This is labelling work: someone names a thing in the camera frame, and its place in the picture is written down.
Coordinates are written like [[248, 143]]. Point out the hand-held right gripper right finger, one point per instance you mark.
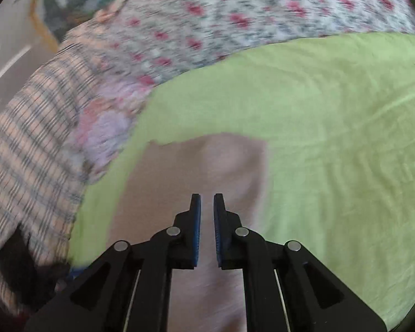
[[217, 237]]

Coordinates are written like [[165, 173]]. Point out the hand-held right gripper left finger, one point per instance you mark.
[[196, 237]]

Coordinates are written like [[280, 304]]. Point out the beige knitted sweater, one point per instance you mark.
[[197, 166]]

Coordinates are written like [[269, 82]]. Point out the plaid blanket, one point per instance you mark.
[[31, 145]]

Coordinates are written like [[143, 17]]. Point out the pastel floral cloth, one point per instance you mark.
[[107, 128]]

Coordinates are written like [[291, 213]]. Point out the light green bed sheet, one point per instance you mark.
[[332, 128]]

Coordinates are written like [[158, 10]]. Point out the red floral quilt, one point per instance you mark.
[[245, 10]]

